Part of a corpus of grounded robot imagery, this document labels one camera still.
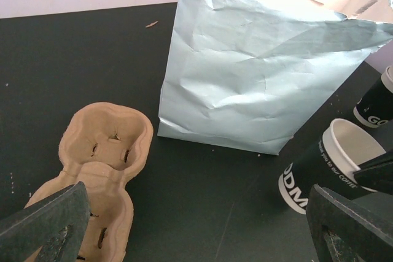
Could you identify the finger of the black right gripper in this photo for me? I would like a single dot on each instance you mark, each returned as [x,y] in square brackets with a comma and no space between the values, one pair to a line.
[376,173]

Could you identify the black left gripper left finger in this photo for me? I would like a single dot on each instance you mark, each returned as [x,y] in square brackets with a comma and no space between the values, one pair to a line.
[53,227]

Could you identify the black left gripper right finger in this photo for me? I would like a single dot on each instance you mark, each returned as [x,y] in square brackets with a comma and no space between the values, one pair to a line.
[344,231]

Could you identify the black paper cup from stack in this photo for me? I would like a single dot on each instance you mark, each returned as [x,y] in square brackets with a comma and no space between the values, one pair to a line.
[330,162]

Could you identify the stack of white paper cups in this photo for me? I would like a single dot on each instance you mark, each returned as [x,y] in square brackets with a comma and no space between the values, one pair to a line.
[375,107]

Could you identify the light blue paper bag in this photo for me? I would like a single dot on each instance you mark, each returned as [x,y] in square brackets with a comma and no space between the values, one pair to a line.
[248,74]

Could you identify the small brown debris strip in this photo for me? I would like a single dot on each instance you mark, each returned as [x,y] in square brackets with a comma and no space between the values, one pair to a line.
[151,24]

